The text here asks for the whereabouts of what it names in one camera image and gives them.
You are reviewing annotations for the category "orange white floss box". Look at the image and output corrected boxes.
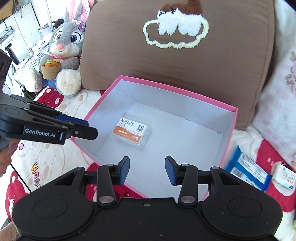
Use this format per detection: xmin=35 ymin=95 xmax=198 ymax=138
xmin=112 ymin=117 xmax=152 ymax=150

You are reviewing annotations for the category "white tissue pack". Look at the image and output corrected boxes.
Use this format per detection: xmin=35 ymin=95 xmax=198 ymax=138
xmin=272 ymin=164 xmax=295 ymax=190

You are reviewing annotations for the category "person's left hand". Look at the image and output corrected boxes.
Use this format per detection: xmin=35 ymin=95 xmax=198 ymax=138
xmin=0 ymin=139 xmax=20 ymax=177

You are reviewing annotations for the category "pink cardboard box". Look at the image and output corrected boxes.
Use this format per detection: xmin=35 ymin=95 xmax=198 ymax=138
xmin=73 ymin=76 xmax=238 ymax=198

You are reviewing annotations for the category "white red cartoon blanket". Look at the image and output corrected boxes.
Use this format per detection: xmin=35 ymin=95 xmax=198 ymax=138
xmin=1 ymin=87 xmax=295 ymax=240

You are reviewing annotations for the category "grey bunny plush toy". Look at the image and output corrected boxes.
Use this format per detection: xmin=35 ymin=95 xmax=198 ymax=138
xmin=19 ymin=3 xmax=89 ymax=96

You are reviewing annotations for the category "blue snack packet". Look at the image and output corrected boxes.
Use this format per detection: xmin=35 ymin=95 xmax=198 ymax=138
xmin=225 ymin=146 xmax=271 ymax=192

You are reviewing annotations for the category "pink checkered bunny pillow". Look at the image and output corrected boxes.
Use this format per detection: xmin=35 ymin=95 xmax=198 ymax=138
xmin=252 ymin=1 xmax=295 ymax=169

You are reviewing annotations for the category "brown embroidered cushion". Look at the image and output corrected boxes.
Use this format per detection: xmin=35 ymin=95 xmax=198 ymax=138
xmin=80 ymin=1 xmax=275 ymax=130

